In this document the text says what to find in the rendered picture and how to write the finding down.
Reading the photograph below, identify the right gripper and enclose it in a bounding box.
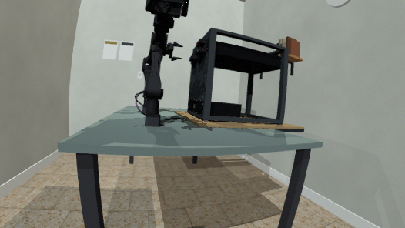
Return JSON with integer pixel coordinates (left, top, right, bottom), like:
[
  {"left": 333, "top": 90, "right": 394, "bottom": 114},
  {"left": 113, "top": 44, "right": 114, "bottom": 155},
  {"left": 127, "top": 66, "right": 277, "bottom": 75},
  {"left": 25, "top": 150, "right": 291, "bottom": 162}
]
[{"left": 145, "top": 0, "right": 189, "bottom": 21}]

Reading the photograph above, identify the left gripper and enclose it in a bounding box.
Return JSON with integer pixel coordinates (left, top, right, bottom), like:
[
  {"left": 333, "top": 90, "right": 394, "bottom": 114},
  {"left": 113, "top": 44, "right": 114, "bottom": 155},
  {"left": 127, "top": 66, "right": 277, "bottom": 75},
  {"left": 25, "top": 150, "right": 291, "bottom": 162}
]
[{"left": 166, "top": 42, "right": 183, "bottom": 61}]

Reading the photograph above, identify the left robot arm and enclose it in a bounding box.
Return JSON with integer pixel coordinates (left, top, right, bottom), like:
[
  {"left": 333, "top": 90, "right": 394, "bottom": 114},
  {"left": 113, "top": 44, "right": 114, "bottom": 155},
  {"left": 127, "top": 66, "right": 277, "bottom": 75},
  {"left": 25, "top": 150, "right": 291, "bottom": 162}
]
[{"left": 142, "top": 43, "right": 173, "bottom": 108}]

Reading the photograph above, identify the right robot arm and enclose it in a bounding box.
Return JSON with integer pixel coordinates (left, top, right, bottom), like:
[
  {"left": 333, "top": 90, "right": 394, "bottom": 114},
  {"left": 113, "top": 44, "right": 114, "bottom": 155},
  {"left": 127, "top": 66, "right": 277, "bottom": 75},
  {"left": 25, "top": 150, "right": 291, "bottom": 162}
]
[{"left": 146, "top": 15, "right": 175, "bottom": 118}]

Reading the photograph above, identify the tan wooden board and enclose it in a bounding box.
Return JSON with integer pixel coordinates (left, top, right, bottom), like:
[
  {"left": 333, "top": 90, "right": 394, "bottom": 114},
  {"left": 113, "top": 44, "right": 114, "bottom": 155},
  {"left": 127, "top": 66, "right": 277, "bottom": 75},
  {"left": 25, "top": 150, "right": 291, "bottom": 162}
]
[{"left": 175, "top": 111, "right": 305, "bottom": 129}]

